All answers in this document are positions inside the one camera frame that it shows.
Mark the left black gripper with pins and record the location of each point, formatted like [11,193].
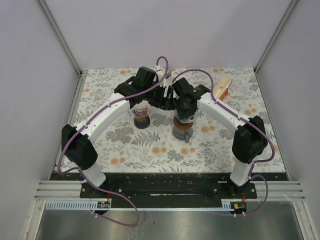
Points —
[166,103]

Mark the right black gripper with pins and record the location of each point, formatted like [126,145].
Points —
[181,114]

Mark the dark carafe with red rim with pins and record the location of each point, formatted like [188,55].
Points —
[142,122]

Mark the coffee filter pack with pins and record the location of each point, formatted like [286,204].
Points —
[221,89]

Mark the clear glass pitcher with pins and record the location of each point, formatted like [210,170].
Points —
[183,135]

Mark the blue glass dripper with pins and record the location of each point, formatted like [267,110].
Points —
[176,116]

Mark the white paper coffee filter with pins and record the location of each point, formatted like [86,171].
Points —
[141,107]

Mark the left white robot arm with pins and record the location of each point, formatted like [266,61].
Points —
[77,142]

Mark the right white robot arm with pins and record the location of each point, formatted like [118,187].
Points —
[248,133]

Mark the floral patterned table mat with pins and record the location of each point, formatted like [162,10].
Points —
[124,148]

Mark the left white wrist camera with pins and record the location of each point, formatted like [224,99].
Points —
[167,81]

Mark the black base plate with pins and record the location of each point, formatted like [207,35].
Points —
[174,187]

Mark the white slotted cable duct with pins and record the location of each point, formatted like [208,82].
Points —
[123,205]

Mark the left aluminium frame post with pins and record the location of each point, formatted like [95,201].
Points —
[60,37]

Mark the aluminium frame post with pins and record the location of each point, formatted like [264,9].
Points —
[60,37]
[276,34]

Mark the right aluminium frame post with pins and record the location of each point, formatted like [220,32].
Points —
[276,34]

